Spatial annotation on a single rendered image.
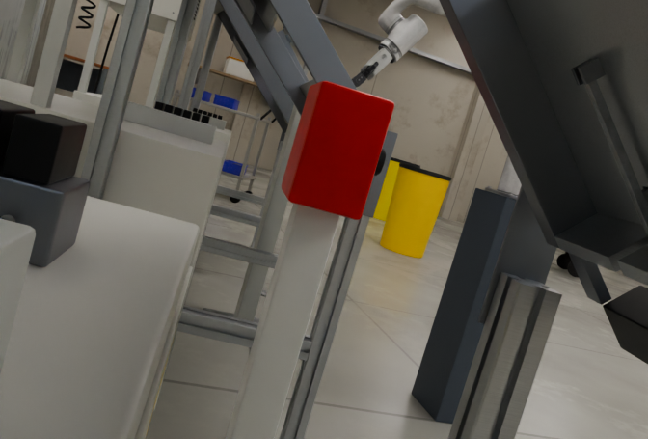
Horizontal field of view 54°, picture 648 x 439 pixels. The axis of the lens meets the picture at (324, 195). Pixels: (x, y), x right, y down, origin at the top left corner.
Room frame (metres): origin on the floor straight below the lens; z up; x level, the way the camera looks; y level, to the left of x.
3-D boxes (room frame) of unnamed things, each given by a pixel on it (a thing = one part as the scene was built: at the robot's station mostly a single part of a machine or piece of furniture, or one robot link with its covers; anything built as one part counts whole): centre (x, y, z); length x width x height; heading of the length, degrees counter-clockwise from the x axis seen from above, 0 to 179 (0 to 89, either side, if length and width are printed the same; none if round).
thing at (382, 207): (7.60, -0.78, 0.37); 0.48 x 0.47 x 0.74; 108
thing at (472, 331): (1.94, -0.57, 0.35); 0.18 x 0.18 x 0.70; 18
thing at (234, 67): (9.45, 1.73, 1.37); 0.46 x 0.39 x 0.26; 108
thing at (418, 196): (5.27, -0.75, 0.36); 0.46 x 0.45 x 0.71; 17
